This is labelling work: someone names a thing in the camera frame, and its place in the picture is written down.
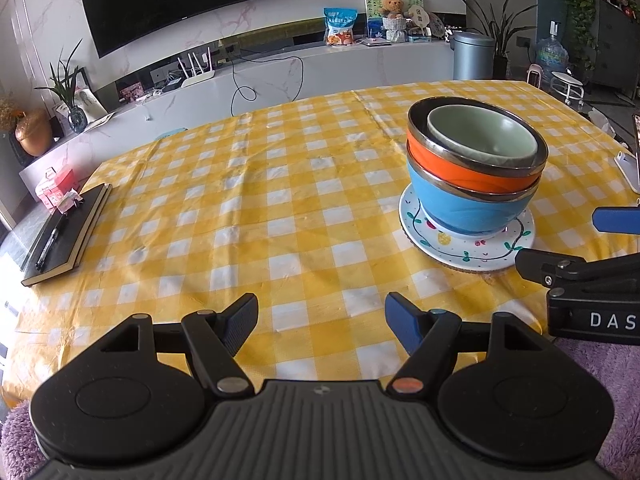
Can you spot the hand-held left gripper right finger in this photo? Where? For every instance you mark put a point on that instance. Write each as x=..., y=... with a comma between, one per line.
x=405, y=322

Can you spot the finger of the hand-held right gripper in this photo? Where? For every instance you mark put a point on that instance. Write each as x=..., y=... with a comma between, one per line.
x=540, y=264
x=617, y=220

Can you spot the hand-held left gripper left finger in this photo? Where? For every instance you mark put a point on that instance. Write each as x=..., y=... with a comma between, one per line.
x=240, y=317

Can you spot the fruit print white plate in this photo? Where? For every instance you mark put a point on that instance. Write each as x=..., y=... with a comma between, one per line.
x=470, y=250

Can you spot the blue steel bowl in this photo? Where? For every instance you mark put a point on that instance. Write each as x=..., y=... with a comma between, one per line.
x=460, y=205

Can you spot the orange steel bowl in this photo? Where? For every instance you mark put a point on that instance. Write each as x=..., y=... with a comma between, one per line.
x=450, y=160

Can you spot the green ceramic bowl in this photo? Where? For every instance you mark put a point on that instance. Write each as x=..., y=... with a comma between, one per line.
x=475, y=130

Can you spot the white phone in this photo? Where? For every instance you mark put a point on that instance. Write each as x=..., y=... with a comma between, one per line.
x=627, y=167

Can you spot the white plastic bag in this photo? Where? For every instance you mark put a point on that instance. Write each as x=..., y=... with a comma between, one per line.
x=602, y=122

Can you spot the yellow checked tablecloth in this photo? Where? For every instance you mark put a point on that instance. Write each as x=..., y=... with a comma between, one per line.
x=250, y=210

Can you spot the white round stool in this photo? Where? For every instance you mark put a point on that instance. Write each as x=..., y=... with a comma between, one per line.
x=566, y=80

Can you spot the small pink chair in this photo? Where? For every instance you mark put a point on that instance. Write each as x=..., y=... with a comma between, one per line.
x=536, y=77

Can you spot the dark grey cabinet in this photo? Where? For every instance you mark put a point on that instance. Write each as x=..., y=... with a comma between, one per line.
x=620, y=50

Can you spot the blue water jug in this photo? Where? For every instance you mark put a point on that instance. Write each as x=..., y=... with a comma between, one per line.
x=551, y=52

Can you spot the black notebook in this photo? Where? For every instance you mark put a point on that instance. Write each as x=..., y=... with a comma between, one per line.
x=65, y=240

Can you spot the light blue stool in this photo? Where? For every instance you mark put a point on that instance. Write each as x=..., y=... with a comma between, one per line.
x=170, y=134

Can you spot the black pen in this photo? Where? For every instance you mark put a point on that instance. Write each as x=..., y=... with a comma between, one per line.
x=50, y=242

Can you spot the grey trash bin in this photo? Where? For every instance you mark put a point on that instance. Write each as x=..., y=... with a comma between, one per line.
x=472, y=57

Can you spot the dark potted plant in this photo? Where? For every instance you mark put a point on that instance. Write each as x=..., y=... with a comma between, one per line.
x=500, y=25

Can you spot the pink box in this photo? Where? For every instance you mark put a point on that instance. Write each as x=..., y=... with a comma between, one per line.
x=52, y=187

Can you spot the marble tv cabinet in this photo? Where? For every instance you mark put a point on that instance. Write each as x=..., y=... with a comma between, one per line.
x=300, y=85

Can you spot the white router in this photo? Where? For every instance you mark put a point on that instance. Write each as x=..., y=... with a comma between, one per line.
x=197, y=80

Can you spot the blue glass vase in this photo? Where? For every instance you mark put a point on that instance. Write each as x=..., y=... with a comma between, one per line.
x=77, y=120

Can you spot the white greeting card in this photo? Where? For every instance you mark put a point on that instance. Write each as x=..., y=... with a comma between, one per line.
x=92, y=102

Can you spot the round paper fan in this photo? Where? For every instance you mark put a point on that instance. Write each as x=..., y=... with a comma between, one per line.
x=419, y=17

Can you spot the golden acorn vase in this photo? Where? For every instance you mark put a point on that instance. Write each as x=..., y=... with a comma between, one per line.
x=34, y=135

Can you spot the teddy bear in basket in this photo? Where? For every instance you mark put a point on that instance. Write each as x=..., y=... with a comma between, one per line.
x=395, y=29

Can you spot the green long-leaf plant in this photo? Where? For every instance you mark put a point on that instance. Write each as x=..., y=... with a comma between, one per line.
x=65, y=80

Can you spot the brown teddy bear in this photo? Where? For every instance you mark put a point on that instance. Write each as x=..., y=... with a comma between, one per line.
x=391, y=6

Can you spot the green picture board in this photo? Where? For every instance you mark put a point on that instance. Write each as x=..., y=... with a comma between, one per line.
x=372, y=17

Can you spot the blue snack bag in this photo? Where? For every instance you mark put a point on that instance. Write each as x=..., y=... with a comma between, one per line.
x=341, y=27

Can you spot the dried flower bunch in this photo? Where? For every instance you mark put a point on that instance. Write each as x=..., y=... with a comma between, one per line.
x=7, y=110

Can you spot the pink photo frame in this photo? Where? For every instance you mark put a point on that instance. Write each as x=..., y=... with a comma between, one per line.
x=132, y=91

